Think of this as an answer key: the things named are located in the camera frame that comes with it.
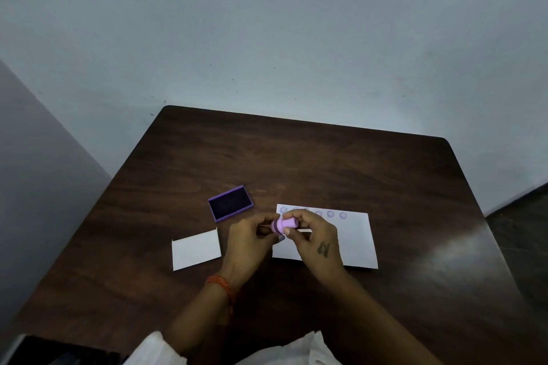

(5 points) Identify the person's right hand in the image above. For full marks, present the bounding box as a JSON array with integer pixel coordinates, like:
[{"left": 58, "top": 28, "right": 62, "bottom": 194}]
[{"left": 282, "top": 209, "right": 346, "bottom": 277}]

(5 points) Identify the person's right forearm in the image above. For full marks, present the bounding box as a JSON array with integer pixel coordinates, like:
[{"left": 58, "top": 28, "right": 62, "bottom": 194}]
[{"left": 327, "top": 266, "right": 444, "bottom": 365}]

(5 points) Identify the small white paper card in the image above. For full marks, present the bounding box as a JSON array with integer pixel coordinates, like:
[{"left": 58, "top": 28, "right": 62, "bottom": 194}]
[{"left": 172, "top": 229, "right": 222, "bottom": 271}]

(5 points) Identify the person's left forearm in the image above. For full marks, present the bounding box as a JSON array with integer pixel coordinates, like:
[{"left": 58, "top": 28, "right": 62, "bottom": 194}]
[{"left": 164, "top": 268, "right": 253, "bottom": 354}]

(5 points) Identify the purple ink pad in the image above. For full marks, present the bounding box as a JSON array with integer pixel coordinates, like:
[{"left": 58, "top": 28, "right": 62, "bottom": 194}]
[{"left": 208, "top": 185, "right": 254, "bottom": 222}]

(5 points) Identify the person's white clothing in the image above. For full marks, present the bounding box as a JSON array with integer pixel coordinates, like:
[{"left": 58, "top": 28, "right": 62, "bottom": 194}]
[{"left": 123, "top": 330, "right": 343, "bottom": 365}]

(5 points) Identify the orange thread wristband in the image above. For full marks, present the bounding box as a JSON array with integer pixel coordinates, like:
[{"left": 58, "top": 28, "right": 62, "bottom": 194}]
[{"left": 205, "top": 274, "right": 235, "bottom": 303}]

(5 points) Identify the person's left hand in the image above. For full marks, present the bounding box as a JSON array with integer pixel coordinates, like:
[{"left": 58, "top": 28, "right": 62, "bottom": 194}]
[{"left": 219, "top": 213, "right": 286, "bottom": 283}]

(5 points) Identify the purple round stamp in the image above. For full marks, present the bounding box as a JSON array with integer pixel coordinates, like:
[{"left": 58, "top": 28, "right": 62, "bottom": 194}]
[{"left": 271, "top": 218, "right": 299, "bottom": 236}]

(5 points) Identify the white paper sheet with stamps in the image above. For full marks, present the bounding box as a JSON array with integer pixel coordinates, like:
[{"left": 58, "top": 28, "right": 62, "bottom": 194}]
[{"left": 272, "top": 204, "right": 379, "bottom": 270}]

